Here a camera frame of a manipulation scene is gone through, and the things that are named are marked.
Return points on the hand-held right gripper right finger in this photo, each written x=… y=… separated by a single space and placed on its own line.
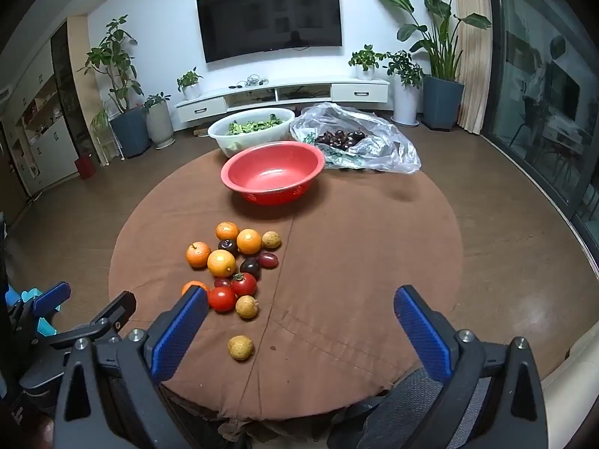
x=421 y=332

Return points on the red plastic basin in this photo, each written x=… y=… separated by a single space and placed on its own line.
x=274 y=170

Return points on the person's left forearm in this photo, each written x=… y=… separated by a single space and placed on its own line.
x=41 y=432

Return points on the large-leaf plant in blue-grey pot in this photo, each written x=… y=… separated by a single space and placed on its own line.
x=442 y=100

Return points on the tall plant in blue-grey pot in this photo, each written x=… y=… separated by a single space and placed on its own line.
x=128 y=131

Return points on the white television cabinet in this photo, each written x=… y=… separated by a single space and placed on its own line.
x=355 y=91

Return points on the white plastic basin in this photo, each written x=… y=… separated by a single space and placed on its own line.
x=255 y=138

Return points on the red tomato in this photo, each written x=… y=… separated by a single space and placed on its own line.
x=222 y=299
x=244 y=284

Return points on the pile of dark cherries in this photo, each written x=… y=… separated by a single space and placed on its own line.
x=339 y=139

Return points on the plant in pale round pot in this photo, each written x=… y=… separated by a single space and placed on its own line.
x=160 y=121

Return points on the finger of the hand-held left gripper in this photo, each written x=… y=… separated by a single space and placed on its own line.
x=51 y=297
x=114 y=311

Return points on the clear plastic bag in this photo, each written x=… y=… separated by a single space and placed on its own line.
x=388 y=145

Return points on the beige curtain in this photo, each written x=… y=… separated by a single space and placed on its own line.
x=470 y=56

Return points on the bushy plant in tall white pot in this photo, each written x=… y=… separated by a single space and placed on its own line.
x=406 y=98

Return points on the dark plum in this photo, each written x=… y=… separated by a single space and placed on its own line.
x=251 y=267
x=228 y=246

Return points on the small red grape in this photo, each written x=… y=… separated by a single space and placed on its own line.
x=222 y=282

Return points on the smooth orange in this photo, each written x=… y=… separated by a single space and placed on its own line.
x=221 y=263
x=249 y=241

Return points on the mandarin orange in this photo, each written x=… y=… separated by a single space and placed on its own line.
x=193 y=285
x=227 y=231
x=198 y=254

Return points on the tan longan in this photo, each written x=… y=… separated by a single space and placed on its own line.
x=271 y=239
x=240 y=348
x=246 y=307

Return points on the small plant in white pot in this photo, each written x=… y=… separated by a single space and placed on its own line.
x=189 y=86
x=365 y=63

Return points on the green leafy vegetables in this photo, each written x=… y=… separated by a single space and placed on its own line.
x=252 y=126

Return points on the large red grape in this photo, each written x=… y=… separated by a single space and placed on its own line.
x=267 y=259

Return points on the glass sliding door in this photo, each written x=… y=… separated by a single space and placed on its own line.
x=538 y=79

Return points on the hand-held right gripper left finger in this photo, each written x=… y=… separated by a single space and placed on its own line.
x=180 y=332

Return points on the white wall cabinet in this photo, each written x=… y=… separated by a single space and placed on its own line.
x=47 y=140

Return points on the brown round tablecloth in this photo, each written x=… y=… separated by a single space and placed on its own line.
x=351 y=252

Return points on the black wall television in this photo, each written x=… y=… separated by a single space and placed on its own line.
x=269 y=18

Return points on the red waste bin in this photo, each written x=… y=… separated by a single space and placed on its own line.
x=85 y=167

